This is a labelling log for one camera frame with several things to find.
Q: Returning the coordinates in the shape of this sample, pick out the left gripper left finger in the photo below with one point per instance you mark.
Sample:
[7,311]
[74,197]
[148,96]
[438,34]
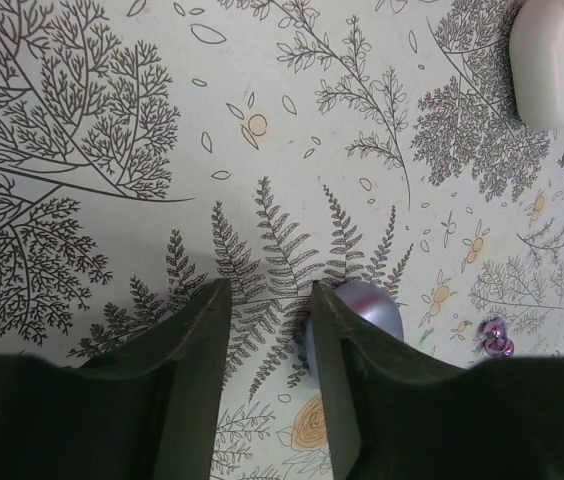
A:
[144,410]

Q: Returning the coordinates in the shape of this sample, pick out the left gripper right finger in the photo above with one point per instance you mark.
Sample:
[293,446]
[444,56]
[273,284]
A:
[393,412]

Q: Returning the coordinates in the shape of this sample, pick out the lavender earbud charging case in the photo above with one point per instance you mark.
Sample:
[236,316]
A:
[369,301]

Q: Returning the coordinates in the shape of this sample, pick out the purple earbud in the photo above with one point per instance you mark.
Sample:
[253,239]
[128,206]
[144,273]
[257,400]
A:
[494,338]

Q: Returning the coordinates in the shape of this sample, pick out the floral patterned table mat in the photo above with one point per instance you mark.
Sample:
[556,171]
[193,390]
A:
[150,147]

